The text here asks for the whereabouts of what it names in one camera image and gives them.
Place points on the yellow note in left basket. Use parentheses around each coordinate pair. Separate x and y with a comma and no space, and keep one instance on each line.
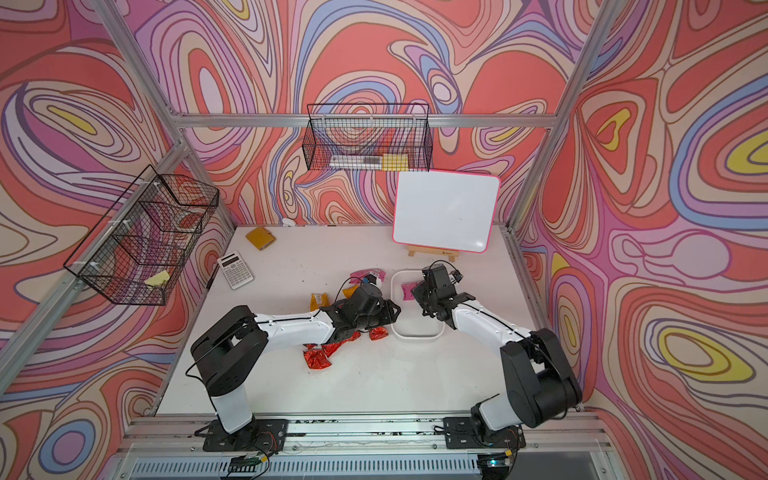
(158,280)

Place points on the black wire basket back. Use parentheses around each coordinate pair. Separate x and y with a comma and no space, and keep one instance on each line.
(355,136)

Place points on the black wire basket left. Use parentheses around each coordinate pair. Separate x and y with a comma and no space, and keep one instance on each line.
(153,225)

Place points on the black marker pen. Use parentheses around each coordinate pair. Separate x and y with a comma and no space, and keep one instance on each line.
(212,277)

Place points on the pink tea bag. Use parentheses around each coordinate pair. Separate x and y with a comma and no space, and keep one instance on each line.
(357,276)
(408,290)

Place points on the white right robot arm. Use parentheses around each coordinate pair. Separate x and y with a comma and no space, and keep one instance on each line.
(540,384)

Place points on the yellow tea bag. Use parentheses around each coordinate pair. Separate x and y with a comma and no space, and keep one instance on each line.
(348,292)
(319,300)

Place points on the white plastic storage box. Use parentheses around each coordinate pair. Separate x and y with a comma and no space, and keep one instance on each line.
(411,325)

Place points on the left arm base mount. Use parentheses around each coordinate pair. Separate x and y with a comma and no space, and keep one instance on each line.
(267,435)

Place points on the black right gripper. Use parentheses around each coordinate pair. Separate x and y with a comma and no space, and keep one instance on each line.
(418,293)

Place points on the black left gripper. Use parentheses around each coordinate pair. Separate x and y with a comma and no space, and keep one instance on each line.
(388,310)

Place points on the black wire basket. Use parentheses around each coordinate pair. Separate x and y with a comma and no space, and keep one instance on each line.
(355,136)
(153,225)

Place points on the wooden easel stand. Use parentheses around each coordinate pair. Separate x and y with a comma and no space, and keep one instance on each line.
(451,255)

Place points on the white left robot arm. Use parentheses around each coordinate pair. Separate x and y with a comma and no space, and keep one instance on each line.
(227,352)

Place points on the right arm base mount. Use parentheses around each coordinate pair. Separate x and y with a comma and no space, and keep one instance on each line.
(466,432)

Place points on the green circuit board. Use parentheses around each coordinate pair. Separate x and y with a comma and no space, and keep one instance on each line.
(247,463)

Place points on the yellow square pad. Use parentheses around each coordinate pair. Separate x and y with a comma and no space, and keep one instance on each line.
(260,237)

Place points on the grey calculator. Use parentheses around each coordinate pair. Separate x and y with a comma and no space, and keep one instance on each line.
(235,270)

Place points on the yellow sticky notes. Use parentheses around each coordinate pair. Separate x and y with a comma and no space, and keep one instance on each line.
(395,162)

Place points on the pink framed whiteboard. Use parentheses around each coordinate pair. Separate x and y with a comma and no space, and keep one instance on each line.
(446,210)

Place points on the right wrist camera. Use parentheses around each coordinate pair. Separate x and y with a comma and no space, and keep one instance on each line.
(455,276)

